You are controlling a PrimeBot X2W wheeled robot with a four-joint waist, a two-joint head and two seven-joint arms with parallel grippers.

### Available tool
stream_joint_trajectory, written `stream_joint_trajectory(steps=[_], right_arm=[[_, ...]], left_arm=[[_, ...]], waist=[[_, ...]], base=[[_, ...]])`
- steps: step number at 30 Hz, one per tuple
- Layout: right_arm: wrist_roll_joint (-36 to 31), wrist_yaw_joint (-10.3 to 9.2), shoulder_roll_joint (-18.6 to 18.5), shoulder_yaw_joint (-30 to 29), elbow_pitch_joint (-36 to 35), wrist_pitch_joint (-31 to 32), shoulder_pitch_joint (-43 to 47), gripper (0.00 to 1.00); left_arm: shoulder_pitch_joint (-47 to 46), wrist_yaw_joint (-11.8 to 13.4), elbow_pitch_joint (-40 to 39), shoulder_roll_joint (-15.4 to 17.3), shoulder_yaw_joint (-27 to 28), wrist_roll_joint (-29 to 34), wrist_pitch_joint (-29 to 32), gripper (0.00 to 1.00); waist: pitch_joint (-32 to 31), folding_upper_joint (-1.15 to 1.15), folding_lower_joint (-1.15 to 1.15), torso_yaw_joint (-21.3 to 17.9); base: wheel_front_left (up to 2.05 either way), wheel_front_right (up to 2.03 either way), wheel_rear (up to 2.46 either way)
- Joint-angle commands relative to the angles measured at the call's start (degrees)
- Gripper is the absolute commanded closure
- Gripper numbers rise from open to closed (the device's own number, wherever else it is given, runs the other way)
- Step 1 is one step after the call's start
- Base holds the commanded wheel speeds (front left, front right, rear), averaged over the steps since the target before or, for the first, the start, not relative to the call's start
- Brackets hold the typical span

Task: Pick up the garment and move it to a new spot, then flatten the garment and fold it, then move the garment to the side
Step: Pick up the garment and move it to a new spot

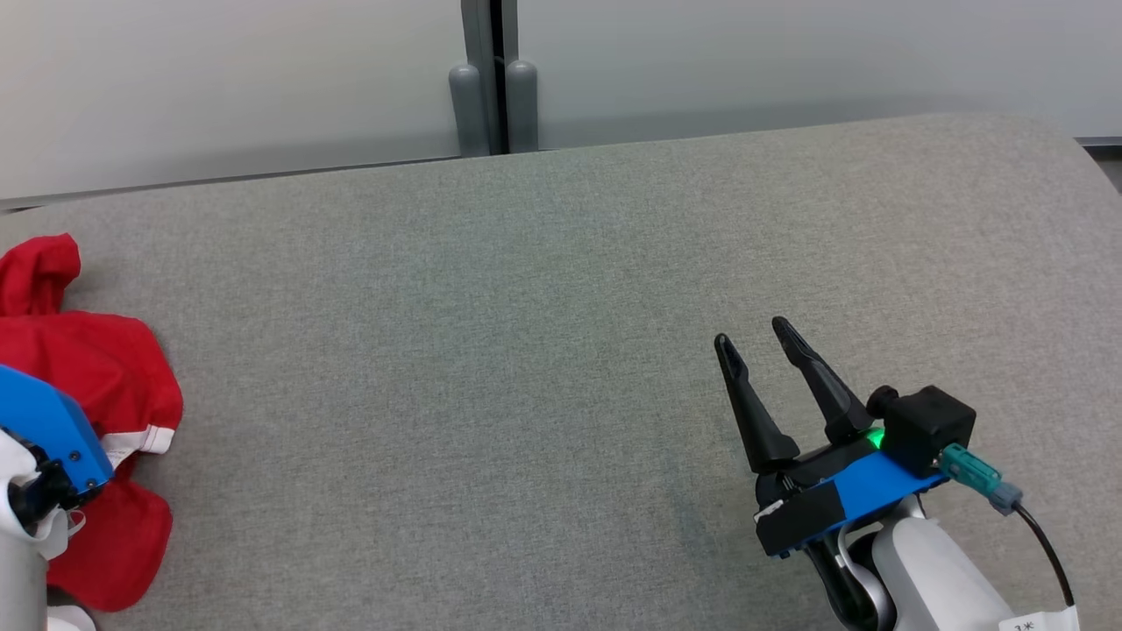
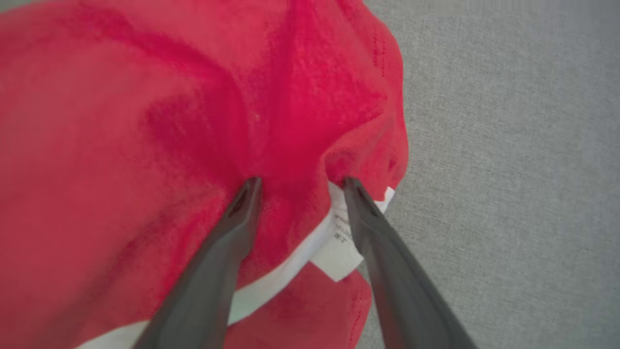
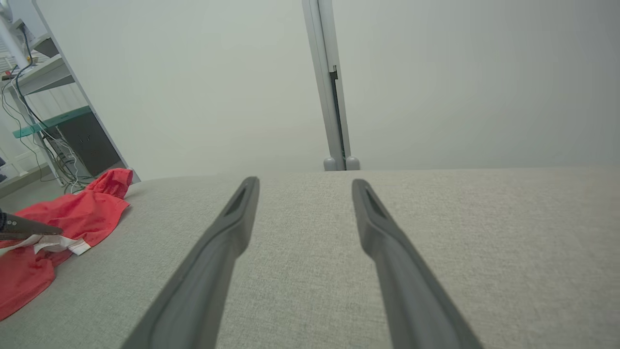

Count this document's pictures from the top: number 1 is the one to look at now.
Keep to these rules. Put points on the right gripper, blue bracket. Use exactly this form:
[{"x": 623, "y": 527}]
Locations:
[{"x": 863, "y": 495}]

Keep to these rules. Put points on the left gripper, blue bracket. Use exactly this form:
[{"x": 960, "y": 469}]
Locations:
[{"x": 48, "y": 429}]

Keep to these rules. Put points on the red shorts with white trim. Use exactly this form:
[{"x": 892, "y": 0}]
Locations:
[{"x": 96, "y": 359}]

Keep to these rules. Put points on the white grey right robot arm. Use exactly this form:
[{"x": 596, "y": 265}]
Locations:
[{"x": 938, "y": 570}]

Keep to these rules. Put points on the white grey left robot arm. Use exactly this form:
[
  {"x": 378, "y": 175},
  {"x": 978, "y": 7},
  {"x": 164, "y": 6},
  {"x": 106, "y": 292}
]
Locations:
[{"x": 22, "y": 578}]

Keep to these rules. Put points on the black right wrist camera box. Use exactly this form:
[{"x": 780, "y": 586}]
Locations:
[{"x": 929, "y": 425}]

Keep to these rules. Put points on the grey partition post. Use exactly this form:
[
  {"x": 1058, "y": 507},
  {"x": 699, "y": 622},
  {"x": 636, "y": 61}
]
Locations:
[
  {"x": 521, "y": 96},
  {"x": 471, "y": 96}
]

